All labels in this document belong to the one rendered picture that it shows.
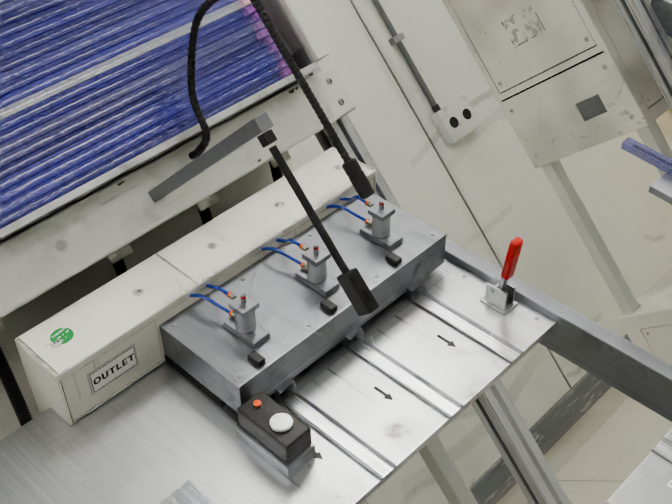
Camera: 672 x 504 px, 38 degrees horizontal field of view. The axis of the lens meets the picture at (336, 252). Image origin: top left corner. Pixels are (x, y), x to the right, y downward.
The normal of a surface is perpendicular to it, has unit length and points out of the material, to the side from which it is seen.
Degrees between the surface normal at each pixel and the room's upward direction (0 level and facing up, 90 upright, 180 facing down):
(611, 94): 90
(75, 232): 90
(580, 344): 90
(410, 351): 43
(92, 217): 90
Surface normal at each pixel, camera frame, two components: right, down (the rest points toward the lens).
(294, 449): 0.72, 0.44
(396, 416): -0.02, -0.76
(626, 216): 0.51, -0.19
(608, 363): -0.69, 0.48
